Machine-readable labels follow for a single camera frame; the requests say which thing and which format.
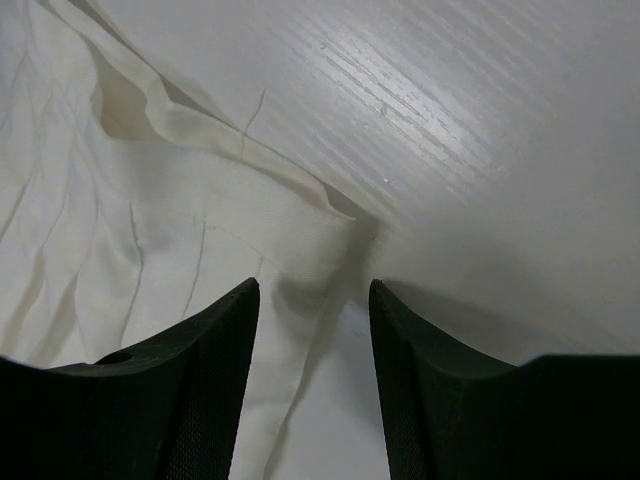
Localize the white pleated skirt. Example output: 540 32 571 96
1 1 355 479

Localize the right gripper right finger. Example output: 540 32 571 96
368 280 639 479

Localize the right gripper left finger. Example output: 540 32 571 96
1 278 260 479

